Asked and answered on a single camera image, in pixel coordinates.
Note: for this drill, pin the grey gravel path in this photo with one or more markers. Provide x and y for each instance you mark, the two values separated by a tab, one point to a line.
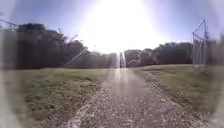
133	106

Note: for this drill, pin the tall metal frame fence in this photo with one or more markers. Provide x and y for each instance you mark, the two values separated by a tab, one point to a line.
200	46

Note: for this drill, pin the green grass field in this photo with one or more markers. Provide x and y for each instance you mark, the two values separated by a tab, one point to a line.
50	86
186	80

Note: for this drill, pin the row of dark trees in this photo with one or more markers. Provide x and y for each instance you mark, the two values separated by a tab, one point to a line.
43	50

